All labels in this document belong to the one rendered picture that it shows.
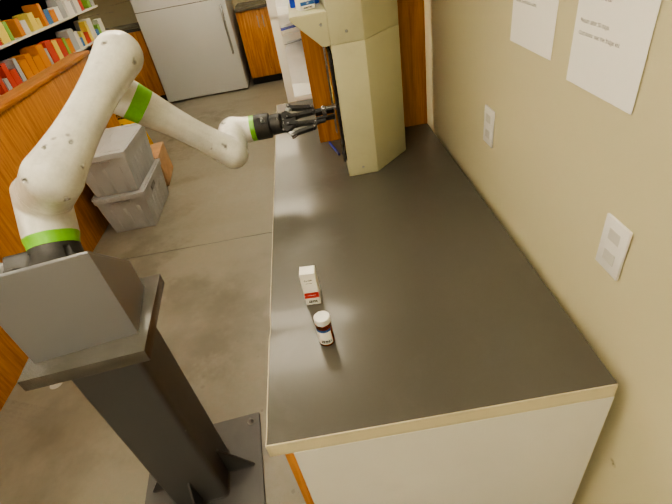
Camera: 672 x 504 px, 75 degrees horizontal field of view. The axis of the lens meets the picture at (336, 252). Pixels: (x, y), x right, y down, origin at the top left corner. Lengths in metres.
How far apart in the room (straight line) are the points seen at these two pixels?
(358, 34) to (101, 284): 1.05
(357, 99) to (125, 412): 1.25
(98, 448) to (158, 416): 0.90
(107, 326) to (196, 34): 5.59
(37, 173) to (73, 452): 1.60
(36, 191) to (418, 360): 0.92
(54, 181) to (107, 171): 2.50
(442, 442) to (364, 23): 1.21
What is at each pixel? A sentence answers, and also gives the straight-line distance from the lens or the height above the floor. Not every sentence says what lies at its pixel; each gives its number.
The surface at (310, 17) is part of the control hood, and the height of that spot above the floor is 1.50.
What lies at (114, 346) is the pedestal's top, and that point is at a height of 0.94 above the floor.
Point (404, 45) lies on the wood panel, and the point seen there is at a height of 1.28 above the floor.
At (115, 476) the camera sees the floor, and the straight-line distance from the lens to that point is 2.30.
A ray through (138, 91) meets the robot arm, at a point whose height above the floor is 1.41.
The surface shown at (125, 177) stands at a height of 0.45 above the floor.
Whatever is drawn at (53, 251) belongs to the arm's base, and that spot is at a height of 1.20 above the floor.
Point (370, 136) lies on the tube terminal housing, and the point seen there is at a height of 1.09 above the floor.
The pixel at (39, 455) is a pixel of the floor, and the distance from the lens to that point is 2.60.
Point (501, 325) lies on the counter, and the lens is 1.09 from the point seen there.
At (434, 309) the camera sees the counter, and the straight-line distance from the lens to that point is 1.11.
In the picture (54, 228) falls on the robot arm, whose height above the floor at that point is 1.24.
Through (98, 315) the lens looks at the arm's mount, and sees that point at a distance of 1.27.
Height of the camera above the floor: 1.74
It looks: 37 degrees down
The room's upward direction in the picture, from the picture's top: 11 degrees counter-clockwise
